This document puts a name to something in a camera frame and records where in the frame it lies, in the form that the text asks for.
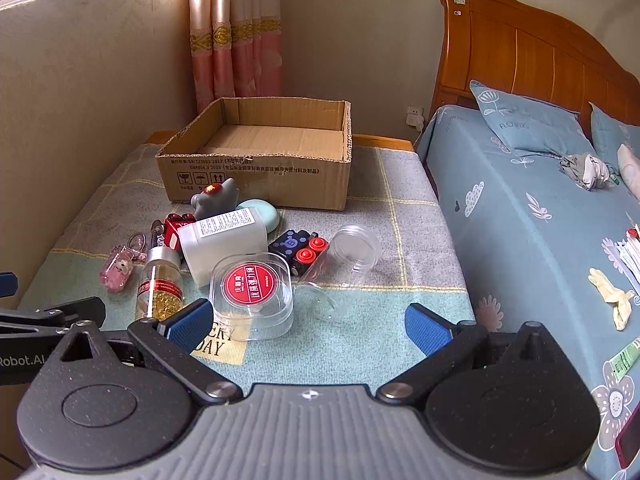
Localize wooden bed headboard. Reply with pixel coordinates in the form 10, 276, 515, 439
431, 0, 640, 136

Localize clear round plastic jar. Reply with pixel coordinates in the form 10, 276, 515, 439
300, 225, 382, 288

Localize amber bottle gold capsules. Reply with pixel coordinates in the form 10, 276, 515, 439
135, 246, 183, 321

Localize clear round plastic lid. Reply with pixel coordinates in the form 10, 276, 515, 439
292, 280, 341, 323

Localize red phone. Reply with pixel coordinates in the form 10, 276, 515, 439
615, 420, 640, 471

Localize clear square container red label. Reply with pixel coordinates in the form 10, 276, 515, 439
210, 254, 296, 342

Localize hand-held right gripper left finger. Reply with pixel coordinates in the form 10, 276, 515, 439
37, 299, 243, 406

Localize mint green egg-shaped case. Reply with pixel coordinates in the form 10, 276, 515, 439
236, 199, 282, 236

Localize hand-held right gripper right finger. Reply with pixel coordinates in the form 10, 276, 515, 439
375, 302, 582, 405

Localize pink bear keychain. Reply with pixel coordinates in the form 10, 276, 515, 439
100, 232, 148, 293

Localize cardboard box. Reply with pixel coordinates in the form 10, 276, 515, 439
155, 97, 353, 211

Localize small black tool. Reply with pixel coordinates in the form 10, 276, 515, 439
147, 220, 167, 251

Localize black toy car red wheels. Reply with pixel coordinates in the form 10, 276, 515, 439
267, 229, 328, 276

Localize plaid blanket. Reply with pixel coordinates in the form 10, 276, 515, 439
17, 142, 476, 396

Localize cream rubber gloves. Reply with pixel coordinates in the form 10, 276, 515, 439
589, 267, 638, 331

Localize grey cat figurine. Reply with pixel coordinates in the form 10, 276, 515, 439
190, 177, 240, 221

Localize grey crumpled cloth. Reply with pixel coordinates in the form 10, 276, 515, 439
559, 154, 618, 191

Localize stack of paper slips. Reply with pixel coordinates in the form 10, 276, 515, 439
602, 227, 640, 286

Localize pink patterned curtain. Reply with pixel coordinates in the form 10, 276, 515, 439
187, 0, 283, 116

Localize bed with blue sheet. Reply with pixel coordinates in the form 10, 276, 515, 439
416, 105, 640, 480

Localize white rectangular bottle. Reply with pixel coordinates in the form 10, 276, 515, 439
177, 206, 268, 288

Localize blue flower print pillow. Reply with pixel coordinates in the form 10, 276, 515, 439
469, 80, 596, 161

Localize green and white tube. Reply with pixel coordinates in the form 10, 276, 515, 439
607, 338, 640, 381

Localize red robot toy car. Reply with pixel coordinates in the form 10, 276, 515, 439
164, 213, 197, 251

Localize pale pink cloth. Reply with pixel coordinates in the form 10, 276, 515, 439
617, 144, 640, 187

